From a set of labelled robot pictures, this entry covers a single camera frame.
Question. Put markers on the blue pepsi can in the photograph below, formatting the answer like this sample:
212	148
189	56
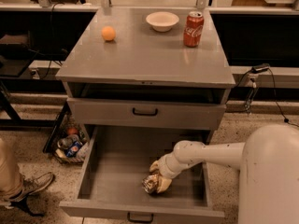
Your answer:
73	150

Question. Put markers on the black power adapter with cable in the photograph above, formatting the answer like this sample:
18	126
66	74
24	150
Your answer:
252	75

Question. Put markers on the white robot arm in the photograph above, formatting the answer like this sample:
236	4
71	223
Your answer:
269	172

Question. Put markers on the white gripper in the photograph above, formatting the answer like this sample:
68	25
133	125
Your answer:
165	168

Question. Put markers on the closed grey upper drawer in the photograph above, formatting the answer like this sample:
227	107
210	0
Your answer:
171	115

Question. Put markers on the red cola can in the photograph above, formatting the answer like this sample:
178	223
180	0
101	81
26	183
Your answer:
193	29

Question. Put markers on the beige trouser leg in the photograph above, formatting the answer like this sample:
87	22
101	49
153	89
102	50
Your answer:
10	177

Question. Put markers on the white bowl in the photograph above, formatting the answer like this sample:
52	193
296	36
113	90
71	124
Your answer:
162	21

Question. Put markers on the black lower drawer handle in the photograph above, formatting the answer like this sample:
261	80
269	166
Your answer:
140	218

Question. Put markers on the black drawer handle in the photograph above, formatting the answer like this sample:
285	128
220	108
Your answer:
151	113
140	218

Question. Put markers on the grey drawer cabinet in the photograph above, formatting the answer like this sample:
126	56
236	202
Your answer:
141	64

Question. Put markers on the orange fruit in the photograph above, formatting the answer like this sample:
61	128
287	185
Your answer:
108	33

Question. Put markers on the open grey lower drawer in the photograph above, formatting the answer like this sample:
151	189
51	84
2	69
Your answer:
119	158

